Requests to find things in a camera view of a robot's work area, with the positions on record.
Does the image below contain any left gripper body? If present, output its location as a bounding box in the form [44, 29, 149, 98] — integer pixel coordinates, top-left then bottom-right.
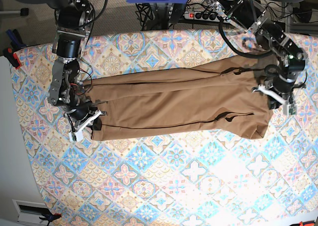
[262, 64, 301, 93]

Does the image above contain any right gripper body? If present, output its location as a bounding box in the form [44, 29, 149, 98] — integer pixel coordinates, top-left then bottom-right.
[63, 101, 99, 125]

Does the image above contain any brown t-shirt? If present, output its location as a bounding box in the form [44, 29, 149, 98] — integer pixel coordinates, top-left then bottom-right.
[88, 56, 278, 141]

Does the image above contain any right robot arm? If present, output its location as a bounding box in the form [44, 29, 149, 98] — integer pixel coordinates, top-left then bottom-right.
[16, 0, 108, 133]

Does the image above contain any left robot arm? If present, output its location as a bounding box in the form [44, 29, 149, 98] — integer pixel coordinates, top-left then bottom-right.
[204, 0, 307, 115]

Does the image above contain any red black clamp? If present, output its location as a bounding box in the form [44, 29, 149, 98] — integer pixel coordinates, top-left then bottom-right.
[7, 48, 21, 69]

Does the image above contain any white power strip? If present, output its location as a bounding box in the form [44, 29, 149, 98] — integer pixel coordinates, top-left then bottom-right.
[183, 11, 219, 23]

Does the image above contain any patterned tablecloth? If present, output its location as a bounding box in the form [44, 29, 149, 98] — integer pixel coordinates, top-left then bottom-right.
[10, 34, 318, 226]

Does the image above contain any orange black clamp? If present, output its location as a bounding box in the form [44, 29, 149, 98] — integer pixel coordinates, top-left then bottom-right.
[39, 213, 62, 223]

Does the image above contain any white floor vent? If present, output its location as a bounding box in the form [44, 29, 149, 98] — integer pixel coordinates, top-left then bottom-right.
[13, 200, 49, 226]

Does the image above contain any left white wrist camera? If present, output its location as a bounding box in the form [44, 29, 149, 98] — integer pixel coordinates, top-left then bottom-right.
[252, 84, 297, 116]

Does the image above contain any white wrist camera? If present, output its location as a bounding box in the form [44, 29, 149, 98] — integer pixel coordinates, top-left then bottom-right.
[67, 110, 106, 142]
[252, 84, 297, 116]

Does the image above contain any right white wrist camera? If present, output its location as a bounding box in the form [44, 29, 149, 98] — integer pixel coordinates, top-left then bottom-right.
[67, 110, 106, 142]

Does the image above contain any blue handled clamp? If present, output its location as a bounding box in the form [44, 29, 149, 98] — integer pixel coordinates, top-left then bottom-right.
[6, 29, 27, 51]

